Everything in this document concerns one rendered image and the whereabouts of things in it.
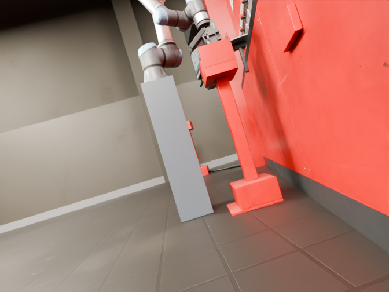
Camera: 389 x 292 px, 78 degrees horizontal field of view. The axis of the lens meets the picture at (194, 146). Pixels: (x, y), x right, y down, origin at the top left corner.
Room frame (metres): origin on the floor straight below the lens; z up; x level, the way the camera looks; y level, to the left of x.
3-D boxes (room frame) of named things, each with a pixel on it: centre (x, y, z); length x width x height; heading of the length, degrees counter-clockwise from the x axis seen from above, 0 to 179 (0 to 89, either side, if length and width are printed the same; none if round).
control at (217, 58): (1.22, -0.23, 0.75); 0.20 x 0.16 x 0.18; 179
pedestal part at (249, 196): (1.22, -0.20, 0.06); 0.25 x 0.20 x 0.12; 89
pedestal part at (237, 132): (1.22, -0.23, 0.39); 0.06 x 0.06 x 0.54; 89
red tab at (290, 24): (0.66, -0.35, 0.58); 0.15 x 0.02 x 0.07; 171
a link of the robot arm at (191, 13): (1.17, -0.21, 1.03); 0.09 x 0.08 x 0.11; 36
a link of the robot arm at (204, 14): (1.17, -0.22, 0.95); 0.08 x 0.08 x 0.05
